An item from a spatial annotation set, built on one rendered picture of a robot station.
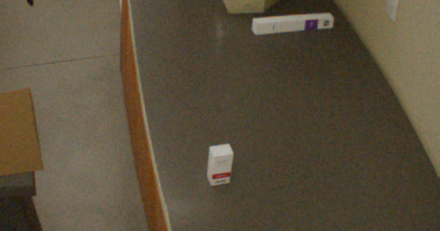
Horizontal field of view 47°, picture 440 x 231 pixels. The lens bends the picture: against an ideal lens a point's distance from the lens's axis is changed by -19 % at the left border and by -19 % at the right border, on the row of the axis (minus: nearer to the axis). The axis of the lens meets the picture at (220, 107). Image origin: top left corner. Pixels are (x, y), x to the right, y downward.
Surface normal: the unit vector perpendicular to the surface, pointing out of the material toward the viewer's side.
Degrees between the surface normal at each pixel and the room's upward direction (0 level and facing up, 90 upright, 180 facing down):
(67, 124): 0
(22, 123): 90
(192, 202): 1
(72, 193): 0
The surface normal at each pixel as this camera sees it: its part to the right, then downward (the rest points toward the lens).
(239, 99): 0.08, -0.76
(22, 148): 0.34, 0.62
